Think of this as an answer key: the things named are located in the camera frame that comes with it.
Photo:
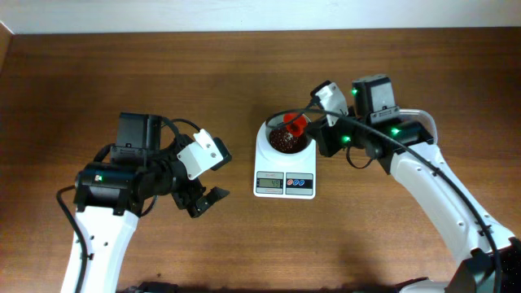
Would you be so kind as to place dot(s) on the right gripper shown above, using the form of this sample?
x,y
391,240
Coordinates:
x,y
316,133

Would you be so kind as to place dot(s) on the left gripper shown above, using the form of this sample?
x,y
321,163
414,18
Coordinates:
x,y
205,202

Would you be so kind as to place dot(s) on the orange measuring scoop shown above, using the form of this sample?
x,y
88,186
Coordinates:
x,y
295,123

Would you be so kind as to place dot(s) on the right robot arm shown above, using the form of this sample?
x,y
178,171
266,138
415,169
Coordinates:
x,y
404,142

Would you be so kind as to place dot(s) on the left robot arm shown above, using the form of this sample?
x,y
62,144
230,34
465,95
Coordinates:
x,y
103,225

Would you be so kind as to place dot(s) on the white digital kitchen scale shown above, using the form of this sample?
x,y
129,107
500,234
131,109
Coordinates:
x,y
285,176

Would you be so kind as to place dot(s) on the white round bowl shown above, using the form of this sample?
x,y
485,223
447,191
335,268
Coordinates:
x,y
275,122

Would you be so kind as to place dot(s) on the beans in white bowl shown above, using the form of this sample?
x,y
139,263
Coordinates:
x,y
283,141

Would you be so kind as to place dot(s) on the clear plastic container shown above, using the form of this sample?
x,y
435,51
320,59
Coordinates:
x,y
423,118

